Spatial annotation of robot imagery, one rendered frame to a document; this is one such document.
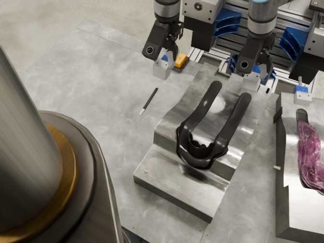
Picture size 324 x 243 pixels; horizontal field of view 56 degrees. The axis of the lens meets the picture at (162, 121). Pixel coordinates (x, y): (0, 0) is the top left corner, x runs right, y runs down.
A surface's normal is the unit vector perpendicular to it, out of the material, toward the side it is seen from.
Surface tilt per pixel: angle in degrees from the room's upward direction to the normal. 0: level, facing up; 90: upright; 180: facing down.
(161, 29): 33
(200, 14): 90
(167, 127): 5
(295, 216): 0
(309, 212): 0
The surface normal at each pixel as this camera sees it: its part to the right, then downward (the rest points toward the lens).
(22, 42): 0.01, -0.56
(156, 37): -0.24, -0.07
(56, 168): 1.00, 0.07
